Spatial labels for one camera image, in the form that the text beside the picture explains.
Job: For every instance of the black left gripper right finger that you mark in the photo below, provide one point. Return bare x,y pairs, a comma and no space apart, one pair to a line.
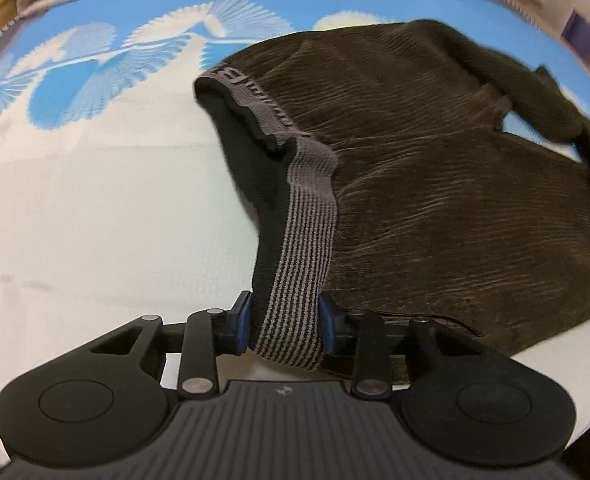
458,397

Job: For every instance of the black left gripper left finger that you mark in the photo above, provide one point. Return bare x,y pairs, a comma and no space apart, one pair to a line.
105,399

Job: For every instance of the blue white patterned bed sheet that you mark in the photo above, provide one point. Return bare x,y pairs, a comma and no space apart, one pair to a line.
115,200

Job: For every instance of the dark brown corduroy pants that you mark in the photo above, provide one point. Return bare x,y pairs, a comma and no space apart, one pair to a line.
406,170

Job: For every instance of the purple box by wall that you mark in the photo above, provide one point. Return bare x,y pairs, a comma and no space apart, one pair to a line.
577,34

